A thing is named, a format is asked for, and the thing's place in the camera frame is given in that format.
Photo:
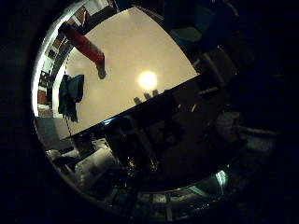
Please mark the teal office chair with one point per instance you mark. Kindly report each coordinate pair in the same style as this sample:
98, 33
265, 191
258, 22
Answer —
187, 32

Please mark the dark blue cloth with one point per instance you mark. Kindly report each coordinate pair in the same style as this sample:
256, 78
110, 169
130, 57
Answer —
71, 95

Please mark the red spray bottle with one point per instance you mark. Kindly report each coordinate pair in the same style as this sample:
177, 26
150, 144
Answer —
84, 45

